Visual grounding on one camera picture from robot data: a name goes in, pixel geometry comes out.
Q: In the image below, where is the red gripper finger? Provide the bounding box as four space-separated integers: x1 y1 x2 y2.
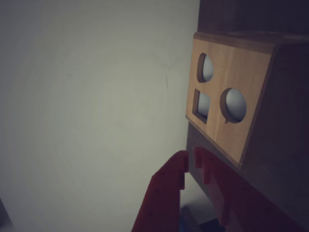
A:
130 150 189 232
192 146 309 232

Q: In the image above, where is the wooden shape sorter box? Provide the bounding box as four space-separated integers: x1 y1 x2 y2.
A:
185 31 309 225

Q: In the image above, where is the blue clamp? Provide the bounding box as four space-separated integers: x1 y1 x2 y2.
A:
180 204 222 232

